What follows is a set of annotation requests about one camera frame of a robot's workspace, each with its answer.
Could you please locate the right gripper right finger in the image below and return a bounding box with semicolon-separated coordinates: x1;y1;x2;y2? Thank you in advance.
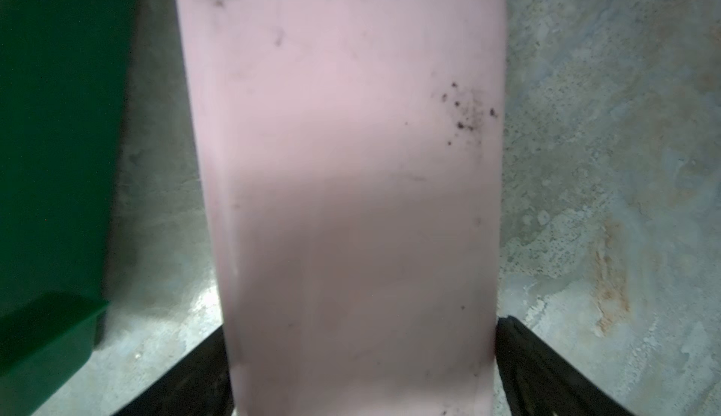
495;317;632;416

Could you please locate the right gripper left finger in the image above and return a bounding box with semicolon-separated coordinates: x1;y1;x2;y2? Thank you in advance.
116;328;234;416

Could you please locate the pink pencil case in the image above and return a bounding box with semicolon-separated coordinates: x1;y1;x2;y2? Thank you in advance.
176;0;507;415

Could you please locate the green storage tray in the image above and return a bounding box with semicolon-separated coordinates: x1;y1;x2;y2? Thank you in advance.
1;0;136;415

